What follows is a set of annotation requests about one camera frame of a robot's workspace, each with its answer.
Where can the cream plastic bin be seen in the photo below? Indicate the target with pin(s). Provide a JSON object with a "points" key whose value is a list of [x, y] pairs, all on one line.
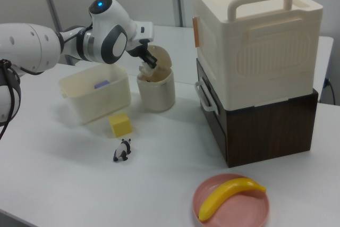
{"points": [[98, 104]]}

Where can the copper latch strip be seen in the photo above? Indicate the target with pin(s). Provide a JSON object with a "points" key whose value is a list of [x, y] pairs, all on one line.
{"points": [[196, 31]]}

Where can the yellow toy banana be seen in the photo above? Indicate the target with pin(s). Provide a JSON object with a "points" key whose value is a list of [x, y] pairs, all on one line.
{"points": [[220, 197]]}

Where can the small panda figurine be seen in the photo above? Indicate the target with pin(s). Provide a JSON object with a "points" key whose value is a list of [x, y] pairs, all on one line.
{"points": [[122, 150]]}

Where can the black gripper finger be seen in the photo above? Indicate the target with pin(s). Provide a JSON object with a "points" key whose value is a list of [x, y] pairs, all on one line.
{"points": [[142, 53], [151, 59]]}

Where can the yellow cube block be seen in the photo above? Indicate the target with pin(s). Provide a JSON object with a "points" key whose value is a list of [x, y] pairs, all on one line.
{"points": [[120, 126]]}

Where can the cream trash can with lid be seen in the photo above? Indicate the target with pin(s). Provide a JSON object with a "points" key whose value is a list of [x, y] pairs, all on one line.
{"points": [[156, 94]]}

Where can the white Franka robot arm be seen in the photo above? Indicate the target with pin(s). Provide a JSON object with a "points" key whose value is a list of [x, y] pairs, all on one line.
{"points": [[26, 46]]}

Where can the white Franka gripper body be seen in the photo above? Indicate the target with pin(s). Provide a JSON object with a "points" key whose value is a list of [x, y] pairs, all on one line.
{"points": [[144, 31]]}

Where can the white paper ball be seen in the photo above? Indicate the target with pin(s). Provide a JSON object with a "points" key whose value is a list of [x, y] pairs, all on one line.
{"points": [[146, 70]]}

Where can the dark brown wooden drawer box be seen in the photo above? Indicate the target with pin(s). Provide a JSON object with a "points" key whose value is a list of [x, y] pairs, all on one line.
{"points": [[265, 131]]}

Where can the purple cube block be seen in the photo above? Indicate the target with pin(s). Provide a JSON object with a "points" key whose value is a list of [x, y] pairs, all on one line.
{"points": [[102, 84]]}

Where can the pink plate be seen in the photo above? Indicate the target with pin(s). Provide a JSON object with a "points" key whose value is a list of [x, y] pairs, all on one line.
{"points": [[239, 205]]}

